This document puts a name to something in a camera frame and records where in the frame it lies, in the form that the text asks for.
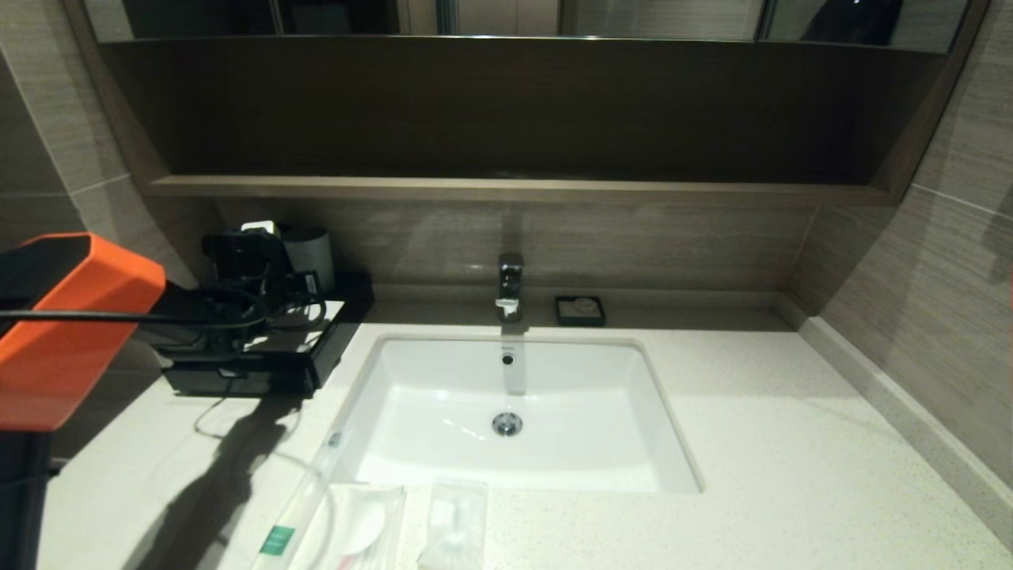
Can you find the grey plastic cup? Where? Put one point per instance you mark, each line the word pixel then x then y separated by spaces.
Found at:
pixel 313 257

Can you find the clear packet with cotton swabs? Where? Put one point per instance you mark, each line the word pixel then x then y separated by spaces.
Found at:
pixel 455 522

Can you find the toothbrush packet with green label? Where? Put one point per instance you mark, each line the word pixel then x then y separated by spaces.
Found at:
pixel 278 540

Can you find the chrome faucet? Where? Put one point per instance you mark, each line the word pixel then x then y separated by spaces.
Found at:
pixel 510 285

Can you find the round white soap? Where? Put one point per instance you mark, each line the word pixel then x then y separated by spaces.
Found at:
pixel 584 305

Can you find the black soap dish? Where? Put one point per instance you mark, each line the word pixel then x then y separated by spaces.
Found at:
pixel 563 317

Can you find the chrome sink drain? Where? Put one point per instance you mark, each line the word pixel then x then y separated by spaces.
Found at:
pixel 507 425

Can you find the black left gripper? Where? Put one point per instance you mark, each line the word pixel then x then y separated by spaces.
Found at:
pixel 293 301

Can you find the clear packet with white disc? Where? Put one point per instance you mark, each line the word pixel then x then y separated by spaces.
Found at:
pixel 356 526

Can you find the white sink basin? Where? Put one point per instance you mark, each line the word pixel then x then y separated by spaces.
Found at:
pixel 586 427

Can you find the black amenity drawer box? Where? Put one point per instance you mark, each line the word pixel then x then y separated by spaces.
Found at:
pixel 352 305

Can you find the wall mirror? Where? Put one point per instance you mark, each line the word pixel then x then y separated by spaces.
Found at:
pixel 649 17

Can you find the brown wooden shelf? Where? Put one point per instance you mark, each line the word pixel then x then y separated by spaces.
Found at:
pixel 514 191

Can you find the black and orange left arm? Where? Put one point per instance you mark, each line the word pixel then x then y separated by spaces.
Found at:
pixel 71 340

